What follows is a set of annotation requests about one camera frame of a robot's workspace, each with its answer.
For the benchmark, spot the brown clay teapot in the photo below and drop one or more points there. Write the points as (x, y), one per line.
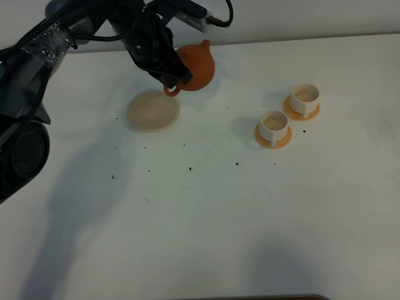
(198, 59)

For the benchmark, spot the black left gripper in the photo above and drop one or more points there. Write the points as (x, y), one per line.
(150, 45)

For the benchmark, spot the far orange coaster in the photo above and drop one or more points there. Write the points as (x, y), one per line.
(296, 116)

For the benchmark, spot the beige round teapot saucer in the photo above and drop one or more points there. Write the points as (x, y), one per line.
(152, 111)

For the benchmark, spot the near white teacup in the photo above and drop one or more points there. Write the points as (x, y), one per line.
(273, 126)

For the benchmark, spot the far white teacup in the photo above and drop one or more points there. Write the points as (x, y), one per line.
(304, 99)

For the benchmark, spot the orange coaster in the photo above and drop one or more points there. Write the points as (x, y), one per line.
(296, 116)
(279, 144)

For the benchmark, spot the white teacup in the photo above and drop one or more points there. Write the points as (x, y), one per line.
(273, 126)
(304, 99)

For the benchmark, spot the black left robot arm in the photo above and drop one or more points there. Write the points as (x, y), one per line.
(27, 67)

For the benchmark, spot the near orange coaster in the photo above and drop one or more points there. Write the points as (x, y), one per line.
(279, 144)

